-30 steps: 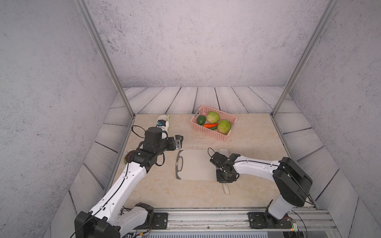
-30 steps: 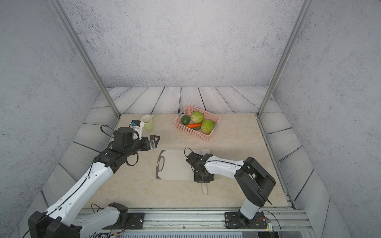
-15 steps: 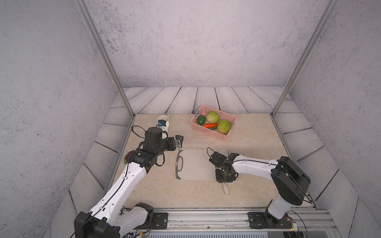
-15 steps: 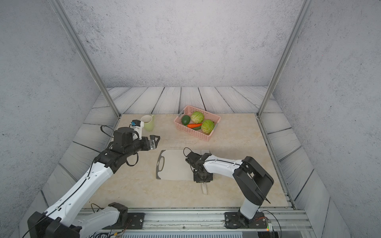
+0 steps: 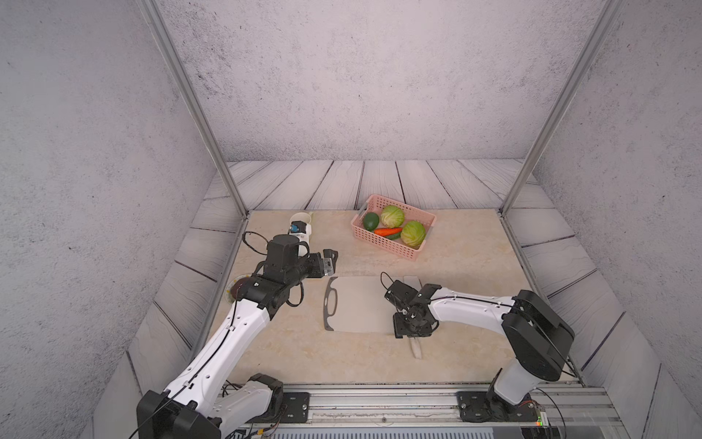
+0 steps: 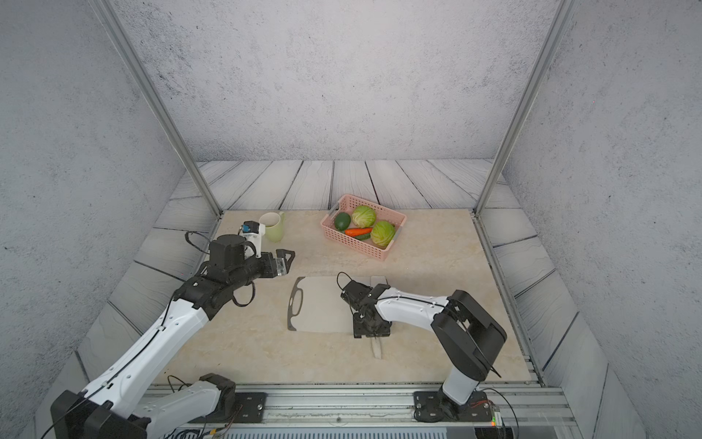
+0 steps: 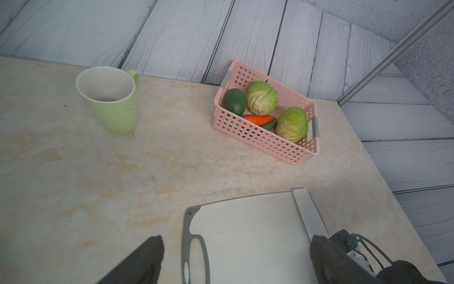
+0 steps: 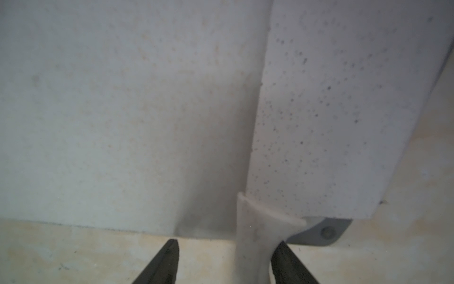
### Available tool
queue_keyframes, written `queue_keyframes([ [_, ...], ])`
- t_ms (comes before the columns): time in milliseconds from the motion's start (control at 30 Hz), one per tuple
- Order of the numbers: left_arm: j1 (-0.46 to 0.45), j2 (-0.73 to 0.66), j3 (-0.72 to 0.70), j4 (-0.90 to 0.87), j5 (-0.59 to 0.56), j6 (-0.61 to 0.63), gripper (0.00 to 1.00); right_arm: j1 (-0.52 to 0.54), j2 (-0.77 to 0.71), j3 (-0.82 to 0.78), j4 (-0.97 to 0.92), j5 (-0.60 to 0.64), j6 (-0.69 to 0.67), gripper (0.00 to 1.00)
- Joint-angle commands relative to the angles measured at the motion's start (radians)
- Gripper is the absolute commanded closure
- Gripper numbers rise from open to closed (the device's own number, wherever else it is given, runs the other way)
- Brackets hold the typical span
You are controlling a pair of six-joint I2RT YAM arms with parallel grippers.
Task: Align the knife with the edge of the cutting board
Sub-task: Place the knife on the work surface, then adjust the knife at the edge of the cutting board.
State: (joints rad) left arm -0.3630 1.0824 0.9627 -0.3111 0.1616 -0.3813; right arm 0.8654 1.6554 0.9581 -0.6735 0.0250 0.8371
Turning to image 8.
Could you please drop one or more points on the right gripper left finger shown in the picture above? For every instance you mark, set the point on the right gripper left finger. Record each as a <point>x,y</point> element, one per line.
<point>162,269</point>

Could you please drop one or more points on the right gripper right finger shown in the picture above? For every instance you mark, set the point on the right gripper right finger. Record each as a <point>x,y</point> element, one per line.
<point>288,269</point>

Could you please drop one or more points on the white grey-rimmed cutting board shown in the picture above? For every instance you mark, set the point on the white grey-rimmed cutting board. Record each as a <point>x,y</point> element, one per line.
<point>130,115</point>

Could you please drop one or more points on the white ceramic knife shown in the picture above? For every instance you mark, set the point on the white ceramic knife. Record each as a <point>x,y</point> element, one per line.
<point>343,87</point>

